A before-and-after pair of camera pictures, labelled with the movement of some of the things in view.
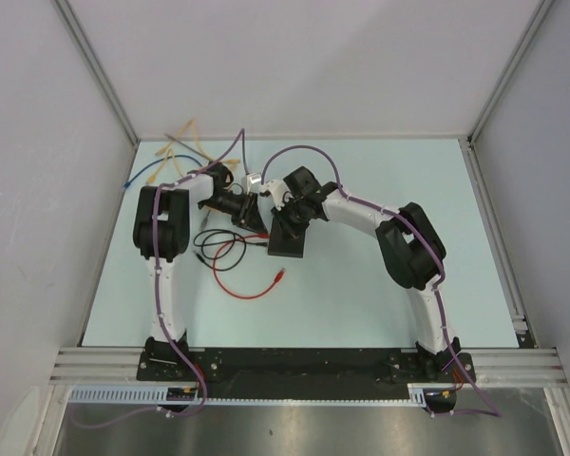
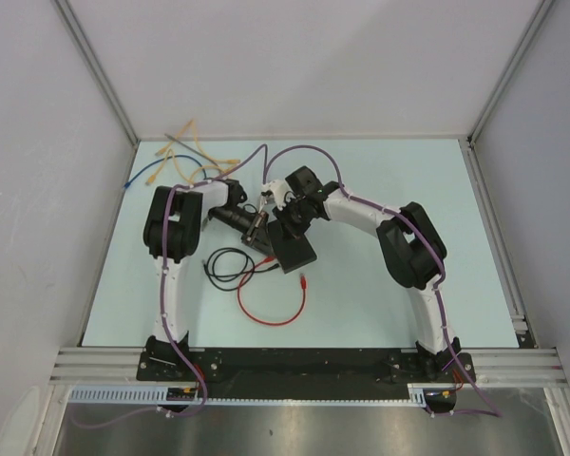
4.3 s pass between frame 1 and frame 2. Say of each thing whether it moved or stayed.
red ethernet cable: moved
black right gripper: stayed
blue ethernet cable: stayed
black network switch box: moved
